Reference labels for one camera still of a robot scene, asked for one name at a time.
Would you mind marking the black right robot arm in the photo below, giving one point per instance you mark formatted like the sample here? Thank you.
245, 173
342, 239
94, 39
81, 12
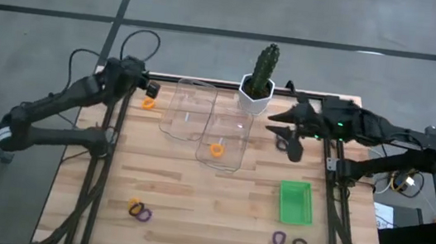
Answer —
388, 130

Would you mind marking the white hexagonal plant pot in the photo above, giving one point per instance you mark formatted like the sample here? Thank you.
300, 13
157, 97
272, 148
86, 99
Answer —
251, 105

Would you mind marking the clear plastic bin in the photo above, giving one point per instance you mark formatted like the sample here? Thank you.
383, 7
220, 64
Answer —
186, 110
232, 140

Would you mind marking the yellow object in bin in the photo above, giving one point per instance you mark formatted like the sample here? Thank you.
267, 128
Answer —
211, 150

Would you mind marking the green plastic basket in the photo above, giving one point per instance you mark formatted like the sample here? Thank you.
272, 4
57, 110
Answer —
295, 202

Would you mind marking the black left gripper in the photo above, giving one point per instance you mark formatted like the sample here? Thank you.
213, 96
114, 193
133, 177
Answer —
130, 73

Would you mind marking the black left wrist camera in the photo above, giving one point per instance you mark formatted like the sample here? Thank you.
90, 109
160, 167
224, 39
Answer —
153, 90

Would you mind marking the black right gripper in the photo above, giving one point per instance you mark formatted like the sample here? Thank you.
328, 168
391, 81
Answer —
326, 118

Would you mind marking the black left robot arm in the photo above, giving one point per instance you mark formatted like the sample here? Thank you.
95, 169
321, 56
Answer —
58, 96

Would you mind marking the white paper sheet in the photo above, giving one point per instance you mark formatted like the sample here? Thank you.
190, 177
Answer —
384, 213

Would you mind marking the black aluminium frame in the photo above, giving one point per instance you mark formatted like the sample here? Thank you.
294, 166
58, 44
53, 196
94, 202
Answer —
222, 85

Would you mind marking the metal base bracket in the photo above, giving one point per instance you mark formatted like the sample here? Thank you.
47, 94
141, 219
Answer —
331, 164

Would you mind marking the green cactus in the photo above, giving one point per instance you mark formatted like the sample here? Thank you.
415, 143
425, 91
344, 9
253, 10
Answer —
265, 67

